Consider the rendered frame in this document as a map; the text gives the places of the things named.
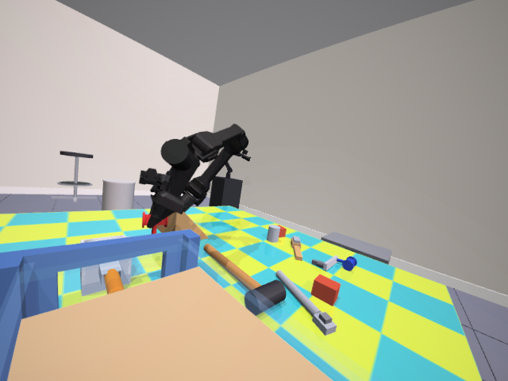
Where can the red box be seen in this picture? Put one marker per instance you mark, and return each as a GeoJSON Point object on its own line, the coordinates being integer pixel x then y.
{"type": "Point", "coordinates": [282, 232]}
{"type": "Point", "coordinates": [325, 289]}

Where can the mallet with wooden handle and black head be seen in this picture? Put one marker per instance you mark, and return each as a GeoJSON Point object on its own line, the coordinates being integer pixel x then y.
{"type": "Point", "coordinates": [274, 291]}

